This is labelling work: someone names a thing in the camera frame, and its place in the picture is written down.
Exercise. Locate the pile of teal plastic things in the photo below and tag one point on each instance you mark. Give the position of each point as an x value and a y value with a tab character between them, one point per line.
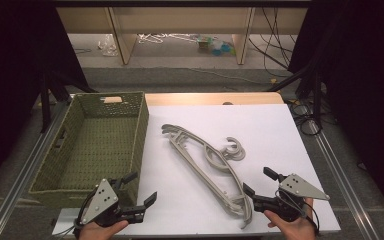
220	46

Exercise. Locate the grey plastic clothes hanger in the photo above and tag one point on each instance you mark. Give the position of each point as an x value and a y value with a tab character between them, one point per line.
196	156
246	218

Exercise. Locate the clear plastic bag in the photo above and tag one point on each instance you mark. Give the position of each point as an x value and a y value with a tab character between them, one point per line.
108	45

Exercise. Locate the white paper sheet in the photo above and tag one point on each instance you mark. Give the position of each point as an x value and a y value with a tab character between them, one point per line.
280	140

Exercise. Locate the green woven basket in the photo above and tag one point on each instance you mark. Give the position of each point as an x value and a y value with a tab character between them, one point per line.
96	143

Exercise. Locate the black curtain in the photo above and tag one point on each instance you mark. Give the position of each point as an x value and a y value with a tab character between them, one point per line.
366	83
10	83

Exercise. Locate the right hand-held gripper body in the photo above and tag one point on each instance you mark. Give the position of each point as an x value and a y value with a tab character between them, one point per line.
296	186

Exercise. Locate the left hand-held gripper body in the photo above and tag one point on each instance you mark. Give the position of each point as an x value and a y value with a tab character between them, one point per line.
101	200

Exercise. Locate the aluminium rail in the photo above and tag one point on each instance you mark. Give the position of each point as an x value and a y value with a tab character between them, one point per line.
23	173
340	173

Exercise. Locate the light wooden shelf unit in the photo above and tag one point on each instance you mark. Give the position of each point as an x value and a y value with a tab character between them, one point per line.
180	20

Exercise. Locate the person's left hand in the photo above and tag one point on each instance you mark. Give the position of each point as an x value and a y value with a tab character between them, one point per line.
96	232

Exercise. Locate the person's right hand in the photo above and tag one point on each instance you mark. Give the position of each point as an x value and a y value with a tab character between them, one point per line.
295	230

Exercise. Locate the black metal stand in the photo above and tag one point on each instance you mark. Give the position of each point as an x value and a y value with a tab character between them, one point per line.
317	96
45	100

